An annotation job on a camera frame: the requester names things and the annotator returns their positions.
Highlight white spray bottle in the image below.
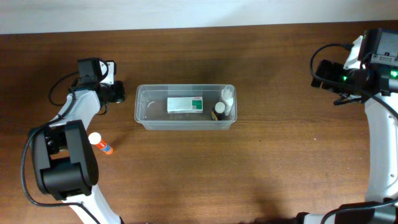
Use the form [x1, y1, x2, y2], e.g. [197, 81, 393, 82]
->
[220, 85, 234, 116]

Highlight white green medicine box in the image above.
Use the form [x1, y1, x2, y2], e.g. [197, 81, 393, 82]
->
[167, 96, 203, 113]

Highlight dark bottle white cap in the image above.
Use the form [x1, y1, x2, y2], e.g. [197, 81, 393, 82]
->
[211, 101, 226, 121]

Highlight right black cable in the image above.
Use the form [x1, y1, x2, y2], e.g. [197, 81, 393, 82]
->
[309, 42, 398, 224]

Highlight clear plastic container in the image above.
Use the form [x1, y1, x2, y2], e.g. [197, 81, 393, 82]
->
[134, 84, 238, 131]

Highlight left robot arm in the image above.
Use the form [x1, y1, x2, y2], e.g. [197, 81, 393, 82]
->
[21, 58, 126, 223]

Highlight orange tube white cap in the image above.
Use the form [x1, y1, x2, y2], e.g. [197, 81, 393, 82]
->
[88, 132, 114, 154]

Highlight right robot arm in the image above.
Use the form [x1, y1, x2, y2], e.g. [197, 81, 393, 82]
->
[294, 28, 397, 223]

